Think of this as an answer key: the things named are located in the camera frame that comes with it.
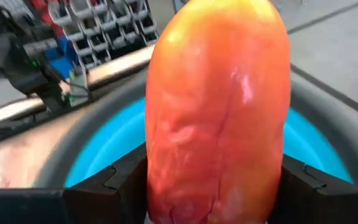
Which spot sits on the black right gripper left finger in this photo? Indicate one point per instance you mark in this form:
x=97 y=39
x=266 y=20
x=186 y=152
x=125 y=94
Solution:
x=104 y=202

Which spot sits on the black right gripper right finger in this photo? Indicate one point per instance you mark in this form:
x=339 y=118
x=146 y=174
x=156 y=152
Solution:
x=322 y=205

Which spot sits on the red-orange toy mango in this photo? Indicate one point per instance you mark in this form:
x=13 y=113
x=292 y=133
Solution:
x=216 y=109

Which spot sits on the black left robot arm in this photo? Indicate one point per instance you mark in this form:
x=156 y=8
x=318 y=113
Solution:
x=16 y=56

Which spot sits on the blue collapsible bowl grey rim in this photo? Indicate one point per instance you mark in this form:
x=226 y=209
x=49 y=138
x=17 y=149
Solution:
x=104 y=146

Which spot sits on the storage bin rack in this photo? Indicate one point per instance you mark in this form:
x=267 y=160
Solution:
x=110 y=28

